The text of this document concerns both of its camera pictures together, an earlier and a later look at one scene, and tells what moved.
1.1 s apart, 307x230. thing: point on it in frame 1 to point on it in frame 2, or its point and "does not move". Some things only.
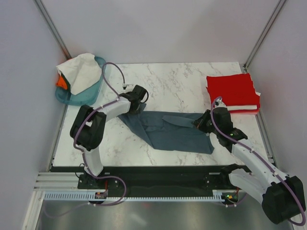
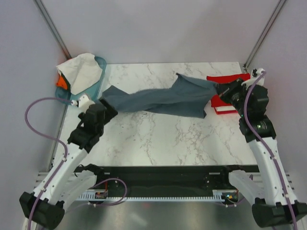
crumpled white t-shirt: x=81 y=72 does not move
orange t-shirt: x=61 y=83 does not move
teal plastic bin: x=88 y=96 does not move
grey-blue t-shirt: x=171 y=131 to x=187 y=96
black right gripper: x=200 y=122 to x=222 y=89
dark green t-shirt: x=67 y=81 does not move
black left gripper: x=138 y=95 to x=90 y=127
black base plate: x=155 y=180 does not move
